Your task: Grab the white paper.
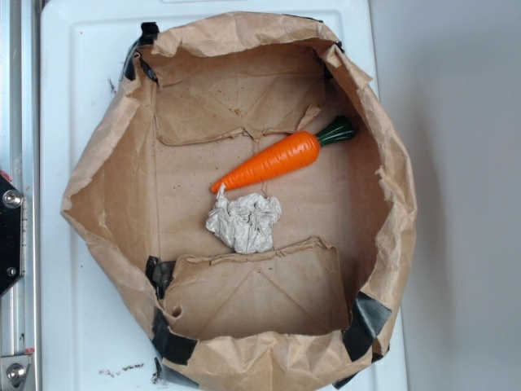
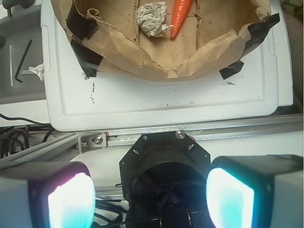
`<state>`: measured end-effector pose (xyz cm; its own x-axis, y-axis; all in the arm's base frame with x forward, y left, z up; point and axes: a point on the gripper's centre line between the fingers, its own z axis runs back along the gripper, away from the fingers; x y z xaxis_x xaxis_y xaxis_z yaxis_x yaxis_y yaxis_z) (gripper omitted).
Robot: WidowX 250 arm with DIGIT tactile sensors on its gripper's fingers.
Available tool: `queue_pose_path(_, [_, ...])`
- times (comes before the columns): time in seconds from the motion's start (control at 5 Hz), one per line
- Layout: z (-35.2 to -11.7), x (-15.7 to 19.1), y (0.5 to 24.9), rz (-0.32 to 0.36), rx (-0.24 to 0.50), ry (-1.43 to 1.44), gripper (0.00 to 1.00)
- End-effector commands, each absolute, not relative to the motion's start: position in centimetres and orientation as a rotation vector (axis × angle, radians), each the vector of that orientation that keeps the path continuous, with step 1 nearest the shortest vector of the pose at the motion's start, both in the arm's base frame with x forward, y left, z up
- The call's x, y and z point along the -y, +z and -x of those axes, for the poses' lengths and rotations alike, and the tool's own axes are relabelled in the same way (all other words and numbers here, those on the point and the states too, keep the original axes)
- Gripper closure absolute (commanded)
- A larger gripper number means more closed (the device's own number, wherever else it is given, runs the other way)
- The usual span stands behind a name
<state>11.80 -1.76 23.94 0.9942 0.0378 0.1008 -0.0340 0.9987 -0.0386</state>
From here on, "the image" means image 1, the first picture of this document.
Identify black metal bracket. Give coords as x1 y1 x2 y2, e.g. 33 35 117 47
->
0 170 24 297

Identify aluminium frame rail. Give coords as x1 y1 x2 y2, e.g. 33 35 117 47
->
1 1 42 390

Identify white paper ball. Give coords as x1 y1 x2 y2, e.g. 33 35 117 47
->
205 184 282 254

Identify orange plastic toy carrot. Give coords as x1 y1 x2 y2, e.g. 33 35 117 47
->
210 116 356 193

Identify white plastic board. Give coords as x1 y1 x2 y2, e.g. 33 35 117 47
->
38 0 409 391

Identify brown paper bag tray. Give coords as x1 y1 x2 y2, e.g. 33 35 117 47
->
62 12 417 390

